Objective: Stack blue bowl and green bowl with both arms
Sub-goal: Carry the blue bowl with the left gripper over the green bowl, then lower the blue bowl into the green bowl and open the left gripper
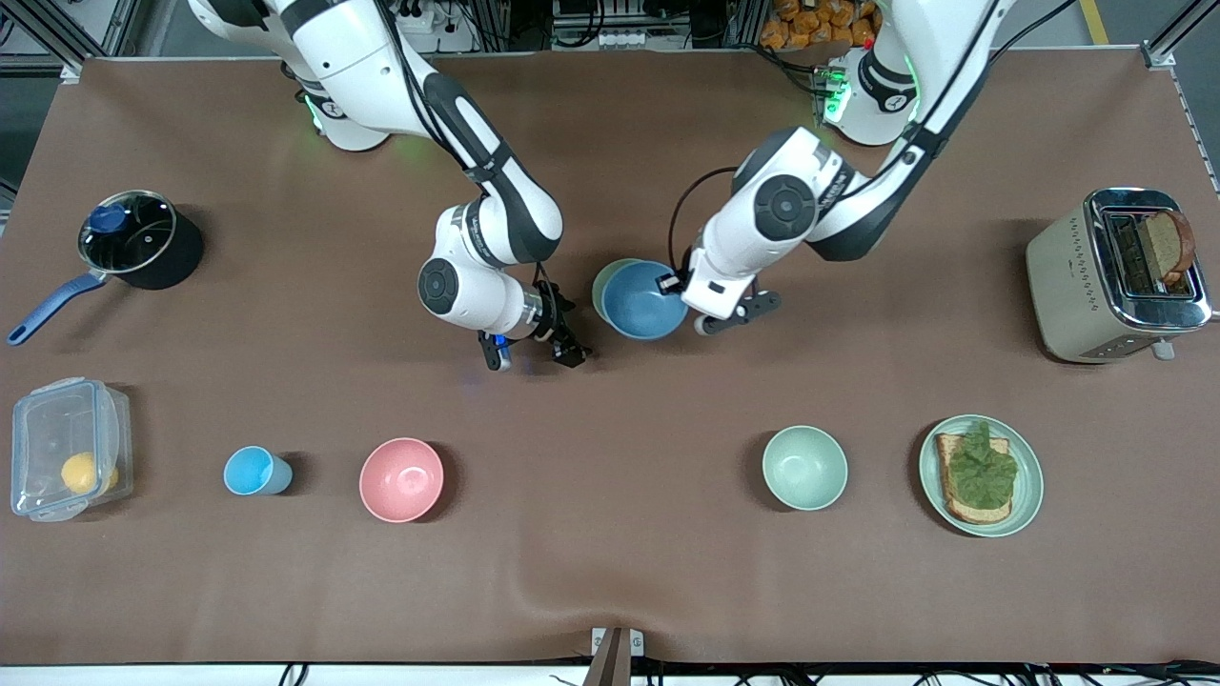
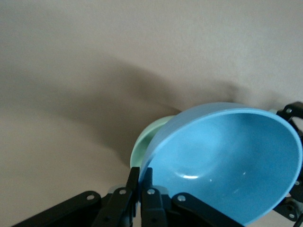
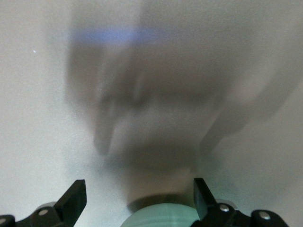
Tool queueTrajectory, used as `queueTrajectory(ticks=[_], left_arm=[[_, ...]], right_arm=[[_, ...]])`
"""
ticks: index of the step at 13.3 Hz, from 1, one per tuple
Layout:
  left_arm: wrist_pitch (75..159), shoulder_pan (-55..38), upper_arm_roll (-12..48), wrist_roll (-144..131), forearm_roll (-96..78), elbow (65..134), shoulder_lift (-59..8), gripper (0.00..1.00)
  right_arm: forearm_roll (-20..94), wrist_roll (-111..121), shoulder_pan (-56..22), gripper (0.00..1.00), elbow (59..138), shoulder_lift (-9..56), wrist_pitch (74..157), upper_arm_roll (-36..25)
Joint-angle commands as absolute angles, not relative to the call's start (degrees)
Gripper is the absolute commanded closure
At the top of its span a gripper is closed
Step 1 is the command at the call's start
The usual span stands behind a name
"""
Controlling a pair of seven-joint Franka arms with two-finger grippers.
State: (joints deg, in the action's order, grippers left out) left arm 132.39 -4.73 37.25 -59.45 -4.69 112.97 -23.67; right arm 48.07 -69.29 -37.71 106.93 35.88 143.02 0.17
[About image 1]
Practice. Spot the metal table edge bracket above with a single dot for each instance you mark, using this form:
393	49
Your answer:
602	640

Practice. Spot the beige chrome toaster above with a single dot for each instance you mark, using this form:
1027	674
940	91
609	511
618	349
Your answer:
1067	276

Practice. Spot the light green plate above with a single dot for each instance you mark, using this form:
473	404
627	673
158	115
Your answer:
1029	486

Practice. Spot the white power strip with plugs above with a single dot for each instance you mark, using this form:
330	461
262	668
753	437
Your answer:
424	17

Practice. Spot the blue bowl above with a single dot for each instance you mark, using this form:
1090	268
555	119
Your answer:
639	305

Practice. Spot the clear plastic lidded container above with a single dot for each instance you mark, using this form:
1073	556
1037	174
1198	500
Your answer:
48	429

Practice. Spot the yellow orange fruit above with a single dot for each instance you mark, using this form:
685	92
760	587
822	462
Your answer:
81	473

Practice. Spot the blue plastic cup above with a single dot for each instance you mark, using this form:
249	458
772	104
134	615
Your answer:
250	471

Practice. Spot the brown bread slice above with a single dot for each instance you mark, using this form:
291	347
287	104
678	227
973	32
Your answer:
1170	243

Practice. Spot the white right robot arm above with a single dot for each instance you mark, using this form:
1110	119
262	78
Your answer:
353	67

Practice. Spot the pink bowl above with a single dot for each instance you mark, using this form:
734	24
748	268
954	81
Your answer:
401	479

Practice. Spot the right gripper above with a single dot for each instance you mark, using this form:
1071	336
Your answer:
557	327

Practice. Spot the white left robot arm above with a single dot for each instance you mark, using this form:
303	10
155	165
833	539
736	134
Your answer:
791	200

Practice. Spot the green lettuce leaf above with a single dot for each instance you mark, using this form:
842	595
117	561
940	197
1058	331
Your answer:
982	472

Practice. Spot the orange snack bag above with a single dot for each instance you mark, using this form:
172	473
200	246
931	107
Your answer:
810	24

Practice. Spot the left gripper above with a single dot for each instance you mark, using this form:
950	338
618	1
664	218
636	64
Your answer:
670	282

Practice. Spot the toast bread slice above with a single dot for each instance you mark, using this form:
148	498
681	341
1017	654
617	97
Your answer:
963	513

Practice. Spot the glass lid with blue knob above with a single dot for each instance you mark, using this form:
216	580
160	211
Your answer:
143	238

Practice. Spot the light green bowl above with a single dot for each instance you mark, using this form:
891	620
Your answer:
804	467
599	291

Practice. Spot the white empty power strip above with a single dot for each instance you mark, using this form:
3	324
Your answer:
624	39

